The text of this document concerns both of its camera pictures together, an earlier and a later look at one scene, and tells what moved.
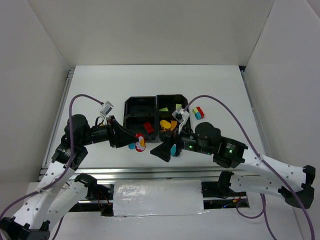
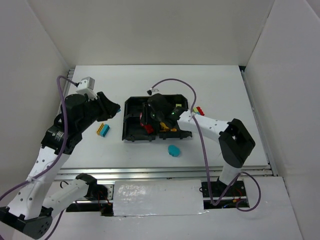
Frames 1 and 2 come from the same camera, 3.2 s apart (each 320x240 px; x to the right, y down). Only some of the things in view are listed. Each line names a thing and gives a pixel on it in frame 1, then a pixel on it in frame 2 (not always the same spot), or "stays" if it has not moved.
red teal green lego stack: [198, 112] stays
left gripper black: [111, 132] to [100, 106]
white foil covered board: [161, 197] stays
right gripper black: [177, 144] to [155, 116]
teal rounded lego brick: [173, 150] stays
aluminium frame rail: [162, 174] stays
